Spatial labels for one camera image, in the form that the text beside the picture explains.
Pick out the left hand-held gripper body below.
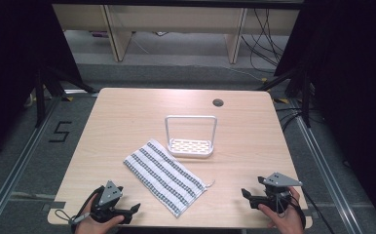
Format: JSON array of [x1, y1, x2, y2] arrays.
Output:
[[90, 179, 133, 225]]

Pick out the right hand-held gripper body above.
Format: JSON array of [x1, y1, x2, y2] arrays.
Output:
[[249, 172, 304, 215]]

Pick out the person's left hand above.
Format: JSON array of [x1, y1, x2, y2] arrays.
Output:
[[74, 203, 126, 234]]

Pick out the person's right hand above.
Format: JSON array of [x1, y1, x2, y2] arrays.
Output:
[[258, 186, 305, 234]]

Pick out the striped white grey cloth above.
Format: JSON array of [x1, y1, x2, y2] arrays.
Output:
[[123, 137, 216, 219]]

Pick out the white plastic rack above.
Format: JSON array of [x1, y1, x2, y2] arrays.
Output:
[[164, 114, 218, 160]]

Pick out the black metal stand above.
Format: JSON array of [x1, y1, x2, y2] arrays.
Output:
[[33, 64, 98, 129], [256, 64, 314, 129]]

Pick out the black curtain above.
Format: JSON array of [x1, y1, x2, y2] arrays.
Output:
[[273, 0, 376, 225], [0, 0, 84, 165]]

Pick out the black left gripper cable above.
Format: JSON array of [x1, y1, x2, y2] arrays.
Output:
[[54, 186, 106, 234]]

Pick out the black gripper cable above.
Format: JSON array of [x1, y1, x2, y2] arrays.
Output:
[[297, 187, 337, 234], [54, 186, 106, 234]]

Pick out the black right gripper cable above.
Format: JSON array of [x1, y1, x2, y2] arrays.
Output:
[[297, 187, 337, 234]]

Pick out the aluminium floor rail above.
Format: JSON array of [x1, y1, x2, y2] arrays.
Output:
[[0, 95, 63, 234], [287, 97, 363, 234]]

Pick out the bundle of black floor cables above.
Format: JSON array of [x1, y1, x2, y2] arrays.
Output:
[[240, 7, 286, 73]]

